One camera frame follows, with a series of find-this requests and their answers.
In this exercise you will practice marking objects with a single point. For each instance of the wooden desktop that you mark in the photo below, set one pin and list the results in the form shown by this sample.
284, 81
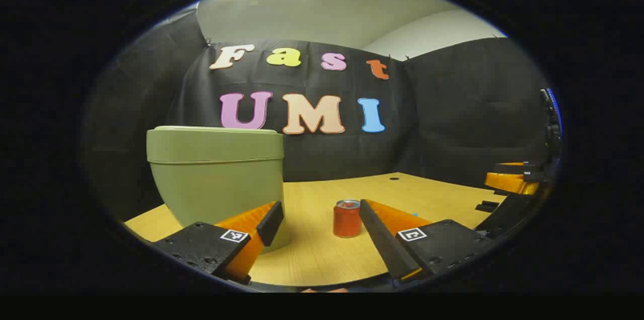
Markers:
322, 254

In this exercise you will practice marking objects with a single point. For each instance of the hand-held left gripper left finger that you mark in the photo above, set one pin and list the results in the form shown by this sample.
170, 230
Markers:
270, 224

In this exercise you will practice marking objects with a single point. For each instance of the black backdrop cloth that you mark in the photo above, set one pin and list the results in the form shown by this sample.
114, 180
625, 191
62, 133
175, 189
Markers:
453, 118

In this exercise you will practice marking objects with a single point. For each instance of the green desktop garbage bin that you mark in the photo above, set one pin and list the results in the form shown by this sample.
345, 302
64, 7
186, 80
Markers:
216, 179

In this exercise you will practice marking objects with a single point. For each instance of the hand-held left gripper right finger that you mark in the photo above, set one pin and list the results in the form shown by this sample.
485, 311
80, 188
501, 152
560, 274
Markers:
387, 244

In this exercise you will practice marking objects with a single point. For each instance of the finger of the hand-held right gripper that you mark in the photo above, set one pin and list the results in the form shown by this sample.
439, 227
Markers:
486, 206
513, 179

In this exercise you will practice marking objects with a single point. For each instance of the red pop can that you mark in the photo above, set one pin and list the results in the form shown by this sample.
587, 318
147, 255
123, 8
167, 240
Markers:
347, 222

